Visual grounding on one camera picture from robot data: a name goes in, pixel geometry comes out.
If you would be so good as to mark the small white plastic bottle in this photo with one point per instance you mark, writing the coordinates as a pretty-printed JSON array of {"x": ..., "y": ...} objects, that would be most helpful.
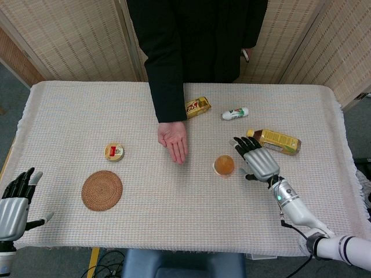
[{"x": 235, "y": 113}]

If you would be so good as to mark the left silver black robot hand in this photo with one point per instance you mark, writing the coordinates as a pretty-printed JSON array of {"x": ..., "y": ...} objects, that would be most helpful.
[{"x": 13, "y": 214}]

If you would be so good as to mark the round woven rattan coaster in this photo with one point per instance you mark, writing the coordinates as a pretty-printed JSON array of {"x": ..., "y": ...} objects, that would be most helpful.
[{"x": 102, "y": 190}]

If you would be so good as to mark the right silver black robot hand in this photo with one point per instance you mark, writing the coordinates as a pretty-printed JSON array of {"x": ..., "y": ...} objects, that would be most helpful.
[{"x": 261, "y": 163}]

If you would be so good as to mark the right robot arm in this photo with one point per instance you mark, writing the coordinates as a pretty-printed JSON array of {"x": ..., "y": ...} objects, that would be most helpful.
[{"x": 301, "y": 211}]

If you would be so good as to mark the white crumpled fabric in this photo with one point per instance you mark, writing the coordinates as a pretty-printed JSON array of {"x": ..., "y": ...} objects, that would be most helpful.
[{"x": 364, "y": 188}]

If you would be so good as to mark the beige woven screen panel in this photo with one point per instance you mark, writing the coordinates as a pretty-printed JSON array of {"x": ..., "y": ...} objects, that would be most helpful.
[
  {"x": 72, "y": 37},
  {"x": 278, "y": 37},
  {"x": 339, "y": 49}
]

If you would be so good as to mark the orange jelly cup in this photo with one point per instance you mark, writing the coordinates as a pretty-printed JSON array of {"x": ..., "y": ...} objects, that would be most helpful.
[{"x": 224, "y": 165}]

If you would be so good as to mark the brown woven screen panel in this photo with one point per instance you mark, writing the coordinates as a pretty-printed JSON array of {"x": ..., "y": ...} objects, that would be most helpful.
[{"x": 14, "y": 58}]

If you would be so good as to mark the gold wrapped chocolate bar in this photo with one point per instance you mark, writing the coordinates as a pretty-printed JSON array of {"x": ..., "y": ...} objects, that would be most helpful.
[{"x": 197, "y": 107}]

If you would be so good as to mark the person's black sleeved forearm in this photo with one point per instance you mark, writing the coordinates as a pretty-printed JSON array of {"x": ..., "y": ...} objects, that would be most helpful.
[{"x": 166, "y": 92}]

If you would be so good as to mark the round gold tin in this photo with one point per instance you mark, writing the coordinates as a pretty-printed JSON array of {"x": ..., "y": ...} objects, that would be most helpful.
[{"x": 114, "y": 152}]

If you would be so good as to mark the white woven tablecloth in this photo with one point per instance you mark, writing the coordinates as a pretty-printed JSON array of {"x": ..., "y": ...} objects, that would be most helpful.
[{"x": 174, "y": 208}]

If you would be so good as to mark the black screen hinge bracket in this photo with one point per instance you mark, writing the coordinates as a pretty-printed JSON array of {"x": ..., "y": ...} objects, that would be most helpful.
[{"x": 363, "y": 96}]

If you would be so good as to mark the person's open bare hand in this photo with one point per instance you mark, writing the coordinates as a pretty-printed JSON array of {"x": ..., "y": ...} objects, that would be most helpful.
[{"x": 174, "y": 137}]

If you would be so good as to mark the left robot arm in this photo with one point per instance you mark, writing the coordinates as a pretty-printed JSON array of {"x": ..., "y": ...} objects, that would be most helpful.
[{"x": 6, "y": 257}]

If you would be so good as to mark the blue padded chair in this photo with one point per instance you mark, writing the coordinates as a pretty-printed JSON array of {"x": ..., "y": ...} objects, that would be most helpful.
[{"x": 185, "y": 265}]

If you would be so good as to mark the person's hand at side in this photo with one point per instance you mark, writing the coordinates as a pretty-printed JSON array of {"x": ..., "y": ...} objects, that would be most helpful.
[{"x": 247, "y": 53}]

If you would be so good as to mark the tea bottle yellow label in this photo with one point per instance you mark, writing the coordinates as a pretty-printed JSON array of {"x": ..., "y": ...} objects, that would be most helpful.
[{"x": 282, "y": 142}]

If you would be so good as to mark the person's black clothed torso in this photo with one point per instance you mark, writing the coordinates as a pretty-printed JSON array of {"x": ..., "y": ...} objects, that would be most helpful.
[{"x": 208, "y": 34}]

